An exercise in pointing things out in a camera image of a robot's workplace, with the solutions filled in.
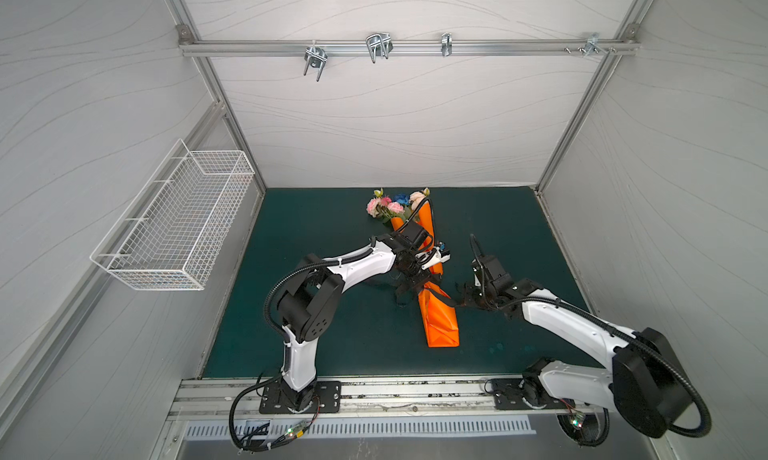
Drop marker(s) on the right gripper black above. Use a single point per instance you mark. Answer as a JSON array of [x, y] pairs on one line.
[[480, 290]]

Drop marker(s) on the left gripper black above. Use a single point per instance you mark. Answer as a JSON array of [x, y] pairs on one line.
[[425, 275]]

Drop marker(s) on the orange wrapping paper sheet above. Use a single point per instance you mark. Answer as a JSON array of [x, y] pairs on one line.
[[435, 305]]

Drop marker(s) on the pink fake flower spray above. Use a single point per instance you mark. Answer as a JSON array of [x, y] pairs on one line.
[[376, 207]]

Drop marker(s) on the blue fake rose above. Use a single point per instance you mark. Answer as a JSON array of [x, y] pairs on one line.
[[403, 200]]

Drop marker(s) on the peach fake flower spray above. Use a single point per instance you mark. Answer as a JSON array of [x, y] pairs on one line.
[[418, 197]]

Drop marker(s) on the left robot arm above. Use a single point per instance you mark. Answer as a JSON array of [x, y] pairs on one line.
[[302, 305]]

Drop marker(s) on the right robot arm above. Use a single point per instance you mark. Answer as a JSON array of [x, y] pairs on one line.
[[637, 374]]

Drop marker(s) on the middle metal u-bolt clamp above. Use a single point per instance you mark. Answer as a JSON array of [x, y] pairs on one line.
[[379, 45]]

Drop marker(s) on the metal u-bolt clamp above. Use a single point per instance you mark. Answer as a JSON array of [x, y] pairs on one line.
[[379, 45], [315, 59]]

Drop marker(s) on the left metal u-bolt clamp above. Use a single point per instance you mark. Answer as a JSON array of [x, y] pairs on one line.
[[315, 59]]

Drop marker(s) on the right metal bolt clamp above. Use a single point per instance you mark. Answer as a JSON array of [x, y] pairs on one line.
[[591, 47]]

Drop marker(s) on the white vent grille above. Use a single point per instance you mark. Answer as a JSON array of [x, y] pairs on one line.
[[330, 427]]

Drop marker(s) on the aluminium top crossbar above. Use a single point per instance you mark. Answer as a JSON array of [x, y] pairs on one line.
[[401, 48]]

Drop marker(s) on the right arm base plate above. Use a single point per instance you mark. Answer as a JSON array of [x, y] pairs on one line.
[[507, 394]]

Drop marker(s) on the aluminium front rail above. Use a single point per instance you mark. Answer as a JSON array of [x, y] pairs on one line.
[[379, 396]]

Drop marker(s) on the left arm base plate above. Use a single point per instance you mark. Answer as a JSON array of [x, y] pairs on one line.
[[318, 396]]

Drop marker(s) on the small metal bracket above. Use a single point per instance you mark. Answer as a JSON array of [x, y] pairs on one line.
[[446, 45]]

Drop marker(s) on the white wire basket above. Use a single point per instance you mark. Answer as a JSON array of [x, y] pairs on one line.
[[171, 233]]

